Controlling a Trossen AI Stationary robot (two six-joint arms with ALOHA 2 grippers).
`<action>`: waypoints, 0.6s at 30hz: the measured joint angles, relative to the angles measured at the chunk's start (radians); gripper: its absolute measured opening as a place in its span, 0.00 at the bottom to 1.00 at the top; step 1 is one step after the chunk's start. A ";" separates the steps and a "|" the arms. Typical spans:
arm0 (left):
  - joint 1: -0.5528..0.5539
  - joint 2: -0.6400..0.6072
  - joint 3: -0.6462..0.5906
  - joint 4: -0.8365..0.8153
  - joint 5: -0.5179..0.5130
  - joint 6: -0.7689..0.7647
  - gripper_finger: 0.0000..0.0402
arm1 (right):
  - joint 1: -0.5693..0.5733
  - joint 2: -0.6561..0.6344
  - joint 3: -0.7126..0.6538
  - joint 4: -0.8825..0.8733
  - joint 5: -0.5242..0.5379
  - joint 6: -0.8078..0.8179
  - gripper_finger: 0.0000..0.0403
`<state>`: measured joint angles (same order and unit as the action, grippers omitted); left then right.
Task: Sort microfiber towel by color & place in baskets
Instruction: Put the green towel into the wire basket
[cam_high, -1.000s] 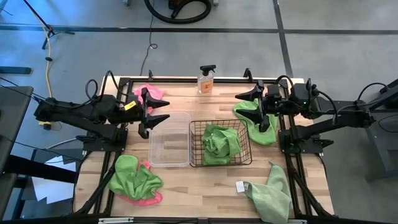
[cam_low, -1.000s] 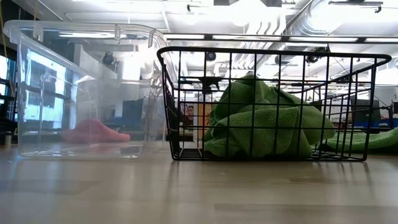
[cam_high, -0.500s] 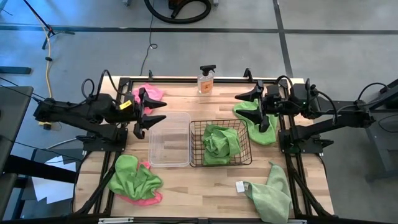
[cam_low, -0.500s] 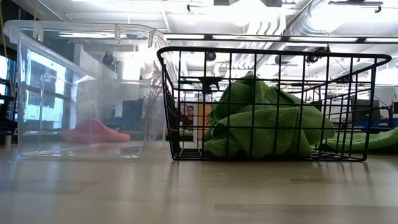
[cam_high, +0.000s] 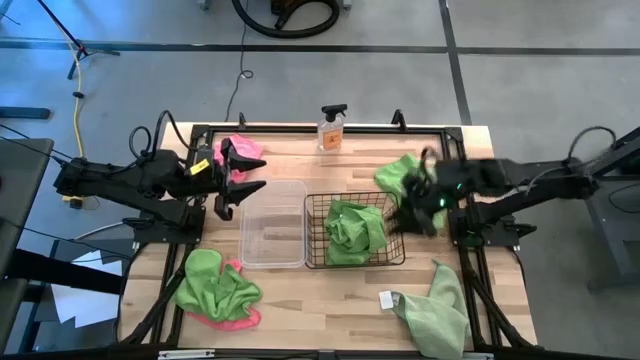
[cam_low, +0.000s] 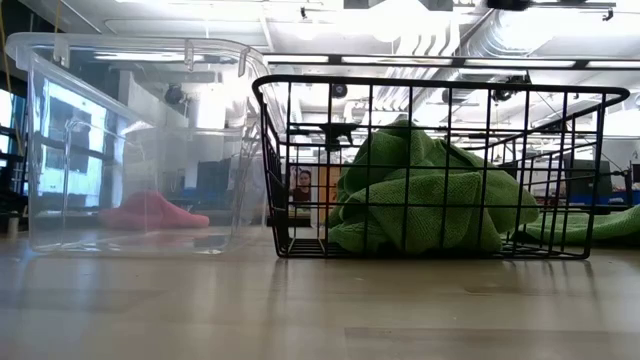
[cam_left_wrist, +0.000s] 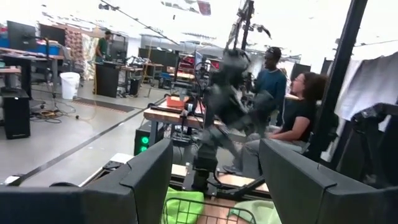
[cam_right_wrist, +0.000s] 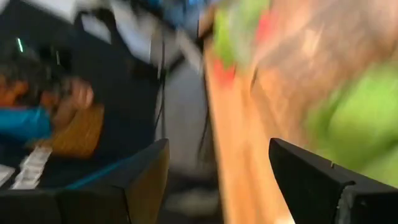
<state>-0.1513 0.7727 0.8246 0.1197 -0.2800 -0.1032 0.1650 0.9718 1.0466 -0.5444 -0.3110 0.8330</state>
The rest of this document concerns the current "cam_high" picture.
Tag black flat stand foot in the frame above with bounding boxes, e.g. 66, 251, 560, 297
0, 105, 53, 121

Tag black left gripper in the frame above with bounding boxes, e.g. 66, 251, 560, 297
199, 136, 268, 223

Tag clear plastic bin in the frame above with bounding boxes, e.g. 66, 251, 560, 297
238, 178, 309, 271

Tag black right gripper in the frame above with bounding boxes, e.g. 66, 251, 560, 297
386, 168, 460, 238

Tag light pink microfiber towel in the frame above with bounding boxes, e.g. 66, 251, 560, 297
213, 133, 265, 184

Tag hot pink microfiber towel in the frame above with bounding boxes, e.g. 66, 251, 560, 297
186, 258, 263, 333

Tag pale green microfiber towel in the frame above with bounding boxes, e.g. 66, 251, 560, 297
378, 258, 473, 360

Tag black vacuum hose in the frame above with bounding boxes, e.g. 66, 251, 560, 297
230, 0, 342, 40

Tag dark grey side table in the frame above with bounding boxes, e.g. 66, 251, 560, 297
0, 136, 56, 354

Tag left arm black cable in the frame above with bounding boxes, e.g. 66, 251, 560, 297
127, 109, 195, 162

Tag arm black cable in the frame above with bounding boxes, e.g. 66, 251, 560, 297
566, 125, 619, 167
127, 109, 195, 162

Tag white paper sheets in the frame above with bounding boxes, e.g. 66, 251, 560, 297
48, 248, 125, 330

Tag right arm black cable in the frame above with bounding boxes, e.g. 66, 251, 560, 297
566, 125, 619, 167

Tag yellow extension cable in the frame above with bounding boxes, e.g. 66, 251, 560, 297
49, 14, 87, 210

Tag clear spray bottle orange label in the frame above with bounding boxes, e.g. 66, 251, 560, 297
316, 103, 349, 153

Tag black wire basket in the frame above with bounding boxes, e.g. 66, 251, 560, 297
303, 191, 407, 271

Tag dark grey equipment stand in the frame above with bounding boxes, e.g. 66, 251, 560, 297
581, 124, 640, 295

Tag black tripod stand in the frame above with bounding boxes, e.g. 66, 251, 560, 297
35, 0, 122, 82

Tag thin black floor cable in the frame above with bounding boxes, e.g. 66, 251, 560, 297
223, 0, 255, 123
0, 122, 70, 165

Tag bright green microfiber towel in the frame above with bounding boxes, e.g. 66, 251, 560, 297
171, 247, 264, 324
373, 152, 449, 232
323, 199, 389, 267

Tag black aluminium table frame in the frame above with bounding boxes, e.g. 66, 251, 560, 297
115, 121, 535, 352

